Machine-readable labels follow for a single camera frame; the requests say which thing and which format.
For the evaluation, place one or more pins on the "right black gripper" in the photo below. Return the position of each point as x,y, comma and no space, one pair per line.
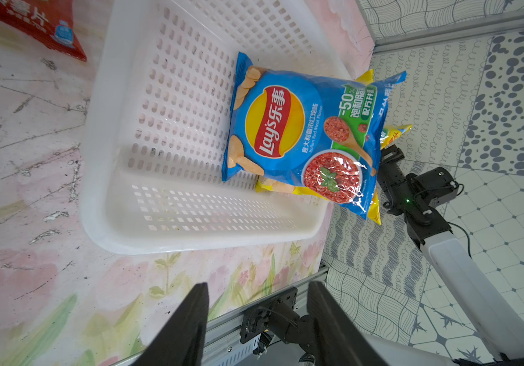
415,197

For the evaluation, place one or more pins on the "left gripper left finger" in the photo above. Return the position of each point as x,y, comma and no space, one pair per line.
181,340

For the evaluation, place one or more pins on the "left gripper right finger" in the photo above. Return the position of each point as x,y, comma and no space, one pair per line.
337,341

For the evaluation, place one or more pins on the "blue Lay's chip bag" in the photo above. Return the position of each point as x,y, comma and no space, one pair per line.
319,133

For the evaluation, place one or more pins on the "yellow Lay's bag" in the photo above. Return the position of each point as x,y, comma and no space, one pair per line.
268,185
391,133

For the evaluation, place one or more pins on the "red Lay's chip bag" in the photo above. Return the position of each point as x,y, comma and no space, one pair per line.
49,22

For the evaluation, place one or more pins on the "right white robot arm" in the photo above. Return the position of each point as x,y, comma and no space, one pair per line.
498,325

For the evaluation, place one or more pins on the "white plastic mesh basket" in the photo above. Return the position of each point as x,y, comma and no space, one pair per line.
159,118

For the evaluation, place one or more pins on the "floral pink table mat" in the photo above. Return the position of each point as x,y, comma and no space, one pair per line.
63,299

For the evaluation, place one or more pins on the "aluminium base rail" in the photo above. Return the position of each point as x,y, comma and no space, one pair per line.
275,329

